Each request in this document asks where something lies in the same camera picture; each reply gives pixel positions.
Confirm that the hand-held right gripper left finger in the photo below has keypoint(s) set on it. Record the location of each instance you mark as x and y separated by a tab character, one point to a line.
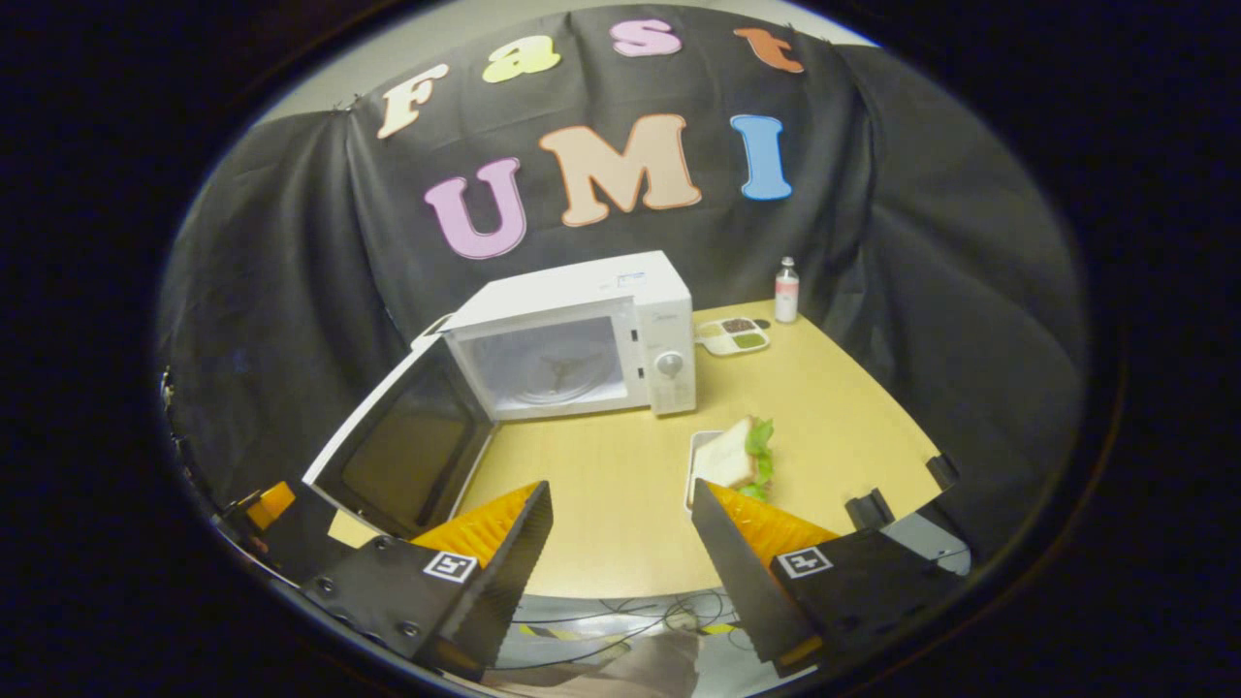
504	572

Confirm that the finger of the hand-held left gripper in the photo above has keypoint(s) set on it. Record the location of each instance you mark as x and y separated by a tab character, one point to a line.
270	504

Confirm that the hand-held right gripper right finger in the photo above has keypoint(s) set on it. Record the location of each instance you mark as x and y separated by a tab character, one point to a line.
737	572

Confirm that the sandwich with lettuce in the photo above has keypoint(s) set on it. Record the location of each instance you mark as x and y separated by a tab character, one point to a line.
732	456

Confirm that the white microwave oven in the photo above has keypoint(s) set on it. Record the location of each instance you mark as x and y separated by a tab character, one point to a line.
582	291

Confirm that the white plastic tray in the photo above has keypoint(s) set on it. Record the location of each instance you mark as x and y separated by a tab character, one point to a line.
694	456

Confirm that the black table clamp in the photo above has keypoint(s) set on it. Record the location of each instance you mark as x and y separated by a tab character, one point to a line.
870	511
942	472

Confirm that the white divided dish with grains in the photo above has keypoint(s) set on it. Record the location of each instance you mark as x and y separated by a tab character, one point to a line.
732	336

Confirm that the clear bottle with pink label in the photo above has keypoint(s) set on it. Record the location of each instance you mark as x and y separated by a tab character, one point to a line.
786	291

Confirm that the black backdrop cloth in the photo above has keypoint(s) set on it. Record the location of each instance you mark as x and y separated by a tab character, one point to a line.
921	291

